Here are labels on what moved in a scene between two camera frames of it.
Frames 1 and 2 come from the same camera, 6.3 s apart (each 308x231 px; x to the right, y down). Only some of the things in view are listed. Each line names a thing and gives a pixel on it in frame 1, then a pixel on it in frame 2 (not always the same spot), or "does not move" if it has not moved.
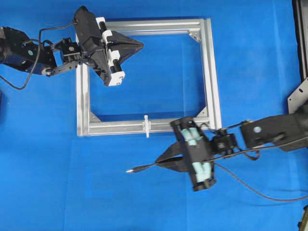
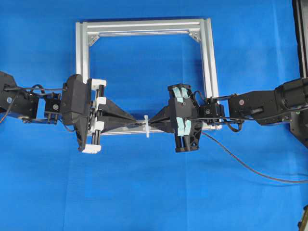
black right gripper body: [199, 154] → [184, 120]
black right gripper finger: [175, 150] → [167, 116]
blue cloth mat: [51, 179] does not move
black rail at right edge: [301, 40] does not move
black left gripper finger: [116, 38] → [110, 109]
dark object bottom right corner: [303, 225] does not move
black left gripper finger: [125, 51] → [111, 121]
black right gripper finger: [177, 162] → [167, 125]
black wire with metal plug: [225, 170] → [249, 166]
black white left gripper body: [92, 41] → [80, 106]
